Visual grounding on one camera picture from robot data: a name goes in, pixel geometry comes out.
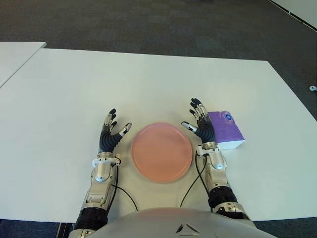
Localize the grey robot torso shell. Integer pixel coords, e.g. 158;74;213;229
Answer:
93;207;261;238

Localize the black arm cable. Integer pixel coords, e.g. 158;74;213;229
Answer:
180;150;211;209
110;161;138;213

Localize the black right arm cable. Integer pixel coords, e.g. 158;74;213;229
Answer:
180;150;211;209

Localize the neighbouring white table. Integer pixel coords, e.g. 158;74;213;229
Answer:
0;41;47;88

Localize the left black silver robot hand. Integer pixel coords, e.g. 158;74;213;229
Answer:
98;108;132;155

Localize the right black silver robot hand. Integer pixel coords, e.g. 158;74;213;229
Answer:
181;97;216;145

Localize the purple tissue paper pack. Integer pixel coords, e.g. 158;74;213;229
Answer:
207;109;247;151

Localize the black table leg frame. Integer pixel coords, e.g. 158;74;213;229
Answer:
58;222;75;238

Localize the white desk with dark edge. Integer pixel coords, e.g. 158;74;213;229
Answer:
268;0;317;28

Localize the round pink plate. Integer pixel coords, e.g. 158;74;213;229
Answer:
130;121;194;184

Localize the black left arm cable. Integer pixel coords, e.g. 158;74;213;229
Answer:
110;161;138;213

